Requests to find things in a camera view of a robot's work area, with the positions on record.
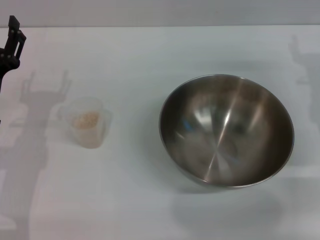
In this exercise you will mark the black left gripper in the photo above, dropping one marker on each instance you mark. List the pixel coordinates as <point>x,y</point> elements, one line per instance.
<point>1,82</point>

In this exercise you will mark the white rice grains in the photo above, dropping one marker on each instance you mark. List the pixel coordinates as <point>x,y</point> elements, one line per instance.
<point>86,120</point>

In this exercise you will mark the translucent plastic measuring cup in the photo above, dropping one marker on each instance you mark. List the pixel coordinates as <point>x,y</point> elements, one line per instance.
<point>86,140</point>

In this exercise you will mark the stainless steel mixing bowl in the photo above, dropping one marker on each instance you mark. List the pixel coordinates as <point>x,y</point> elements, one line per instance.
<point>225,130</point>

